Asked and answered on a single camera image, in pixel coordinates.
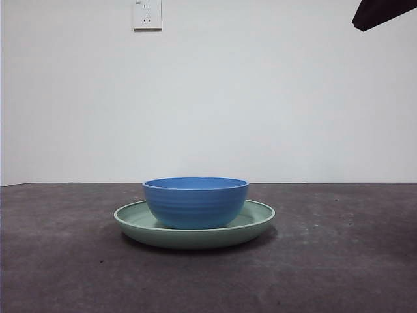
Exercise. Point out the green round plate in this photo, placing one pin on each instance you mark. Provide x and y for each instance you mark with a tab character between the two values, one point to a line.
195	239

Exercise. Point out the white wall socket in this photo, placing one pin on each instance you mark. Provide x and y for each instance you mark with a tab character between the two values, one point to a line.
147	16

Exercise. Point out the blue ribbed bowl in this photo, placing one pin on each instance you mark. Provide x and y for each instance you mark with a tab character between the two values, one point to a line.
195	205

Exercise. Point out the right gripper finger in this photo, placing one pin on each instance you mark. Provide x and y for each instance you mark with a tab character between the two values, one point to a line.
381	13

